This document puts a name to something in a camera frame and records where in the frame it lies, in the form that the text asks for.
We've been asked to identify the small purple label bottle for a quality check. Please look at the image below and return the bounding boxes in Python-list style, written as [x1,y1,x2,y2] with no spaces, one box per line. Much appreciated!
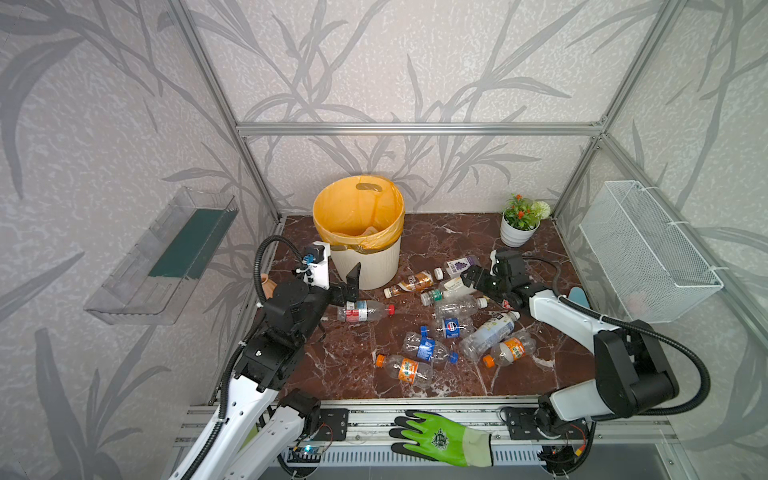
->
[433,255,478,281]

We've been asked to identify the clear bottle red white label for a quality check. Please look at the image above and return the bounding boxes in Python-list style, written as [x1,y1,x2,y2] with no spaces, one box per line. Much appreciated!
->
[337,300,396,323]

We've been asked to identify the white bottle green cap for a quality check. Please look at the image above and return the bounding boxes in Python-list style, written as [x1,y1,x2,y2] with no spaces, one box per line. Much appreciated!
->
[420,277,475,306]

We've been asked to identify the tall clear white label bottle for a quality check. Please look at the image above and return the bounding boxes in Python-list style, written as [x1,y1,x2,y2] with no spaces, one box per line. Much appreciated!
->
[459,311,520,363]

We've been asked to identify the brown Nescafe coffee bottle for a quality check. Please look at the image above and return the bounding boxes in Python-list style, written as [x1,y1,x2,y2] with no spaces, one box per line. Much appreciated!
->
[384,270,434,299]

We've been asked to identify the orange label bottle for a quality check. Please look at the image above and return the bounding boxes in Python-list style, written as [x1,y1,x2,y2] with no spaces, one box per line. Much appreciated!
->
[482,330,536,368]

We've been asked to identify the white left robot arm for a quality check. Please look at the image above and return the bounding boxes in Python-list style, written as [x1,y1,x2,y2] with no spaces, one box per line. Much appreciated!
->
[170,276,359,479]

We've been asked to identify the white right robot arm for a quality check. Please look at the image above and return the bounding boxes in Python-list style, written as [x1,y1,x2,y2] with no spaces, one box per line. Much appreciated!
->
[457,250,710,422]

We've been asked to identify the white ribbed trash bin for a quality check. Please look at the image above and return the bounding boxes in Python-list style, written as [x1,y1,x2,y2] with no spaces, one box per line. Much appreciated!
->
[331,238,401,290]

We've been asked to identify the yellow plastic bin liner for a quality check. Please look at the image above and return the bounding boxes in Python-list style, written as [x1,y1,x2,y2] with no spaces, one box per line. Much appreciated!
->
[312,175,405,254]

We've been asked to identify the clear crushed bottle white cap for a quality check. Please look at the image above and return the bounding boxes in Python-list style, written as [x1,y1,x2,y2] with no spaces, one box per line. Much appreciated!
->
[434,296,488,319]

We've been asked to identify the terracotta ribbed vase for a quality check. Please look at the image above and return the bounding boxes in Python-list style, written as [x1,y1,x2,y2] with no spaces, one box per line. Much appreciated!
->
[260,274,276,299]

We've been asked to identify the Pepsi bottle blue cap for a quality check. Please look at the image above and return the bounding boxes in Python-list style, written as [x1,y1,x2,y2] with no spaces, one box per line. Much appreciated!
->
[420,317,475,340]

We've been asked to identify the potted plant red flowers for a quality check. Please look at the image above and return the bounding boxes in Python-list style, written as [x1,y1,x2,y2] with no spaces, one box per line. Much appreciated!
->
[500,194,551,247]

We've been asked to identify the light blue spatula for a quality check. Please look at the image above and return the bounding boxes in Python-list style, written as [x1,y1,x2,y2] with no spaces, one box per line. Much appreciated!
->
[568,287,590,308]

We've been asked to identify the crushed bottle blue label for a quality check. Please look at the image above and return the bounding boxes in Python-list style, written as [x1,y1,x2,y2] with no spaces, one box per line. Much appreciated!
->
[402,332,459,369]

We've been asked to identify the orange Fanta bottle front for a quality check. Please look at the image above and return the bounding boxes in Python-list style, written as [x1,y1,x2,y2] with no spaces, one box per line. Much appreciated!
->
[375,354,434,389]

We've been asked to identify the green circuit board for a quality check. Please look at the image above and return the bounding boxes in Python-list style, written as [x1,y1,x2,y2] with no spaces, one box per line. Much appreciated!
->
[286,444,326,464]

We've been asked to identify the green black work glove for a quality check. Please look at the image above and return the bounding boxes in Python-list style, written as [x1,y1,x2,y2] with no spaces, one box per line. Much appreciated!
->
[389,410,494,468]

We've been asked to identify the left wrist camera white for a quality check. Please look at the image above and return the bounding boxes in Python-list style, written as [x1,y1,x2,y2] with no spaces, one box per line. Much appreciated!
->
[296,241,330,290]

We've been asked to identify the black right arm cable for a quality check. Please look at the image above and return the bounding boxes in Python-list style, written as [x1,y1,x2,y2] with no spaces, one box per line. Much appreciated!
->
[521,256,712,418]

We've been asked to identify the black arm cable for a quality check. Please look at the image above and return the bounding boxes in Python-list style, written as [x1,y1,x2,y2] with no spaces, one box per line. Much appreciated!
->
[521,256,712,418]
[179,235,307,480]

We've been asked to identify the clear acrylic wall shelf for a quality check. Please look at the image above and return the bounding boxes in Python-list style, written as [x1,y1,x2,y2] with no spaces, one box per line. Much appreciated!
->
[84,187,239,326]

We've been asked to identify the white wire mesh basket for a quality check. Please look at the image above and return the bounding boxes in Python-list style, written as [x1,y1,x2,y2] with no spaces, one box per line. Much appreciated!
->
[580,180,724,324]

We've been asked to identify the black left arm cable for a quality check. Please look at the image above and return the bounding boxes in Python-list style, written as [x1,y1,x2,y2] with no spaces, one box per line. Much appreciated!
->
[179,235,307,480]

